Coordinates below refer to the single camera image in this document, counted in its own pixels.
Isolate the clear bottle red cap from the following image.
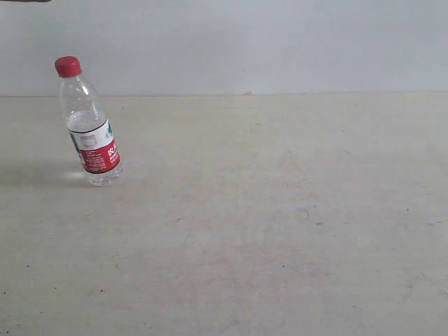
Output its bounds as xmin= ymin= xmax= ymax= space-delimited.
xmin=55 ymin=56 xmax=123 ymax=186

